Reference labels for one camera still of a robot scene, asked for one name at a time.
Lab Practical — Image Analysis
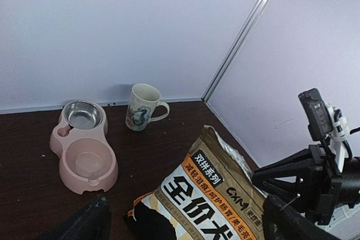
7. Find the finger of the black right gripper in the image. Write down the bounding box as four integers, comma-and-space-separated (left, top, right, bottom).
251, 149, 312, 192

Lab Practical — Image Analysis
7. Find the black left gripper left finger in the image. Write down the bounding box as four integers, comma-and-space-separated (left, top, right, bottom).
36, 195, 111, 239

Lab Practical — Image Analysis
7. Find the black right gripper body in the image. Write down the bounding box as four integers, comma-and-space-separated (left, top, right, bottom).
294, 144, 359, 220

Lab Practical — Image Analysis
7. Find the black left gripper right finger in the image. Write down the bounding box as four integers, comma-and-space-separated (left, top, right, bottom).
263, 195, 337, 240

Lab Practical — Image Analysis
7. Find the pink double pet feeder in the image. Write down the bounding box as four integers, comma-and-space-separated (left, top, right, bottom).
49, 103, 119, 194

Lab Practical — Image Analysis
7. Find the pet food bag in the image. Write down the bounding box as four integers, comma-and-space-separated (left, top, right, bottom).
124, 125, 266, 239

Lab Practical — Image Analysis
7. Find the stainless steel bowl insert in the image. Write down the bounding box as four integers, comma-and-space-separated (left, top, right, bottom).
63, 100, 103, 130

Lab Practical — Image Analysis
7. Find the white patterned ceramic mug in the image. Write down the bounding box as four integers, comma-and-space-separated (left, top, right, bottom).
125, 83, 170, 132

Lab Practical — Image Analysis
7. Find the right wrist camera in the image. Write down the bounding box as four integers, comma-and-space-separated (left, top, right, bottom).
298, 88, 353, 172

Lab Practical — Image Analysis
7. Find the aluminium corner post right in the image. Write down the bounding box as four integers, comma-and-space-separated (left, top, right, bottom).
201, 0, 270, 103

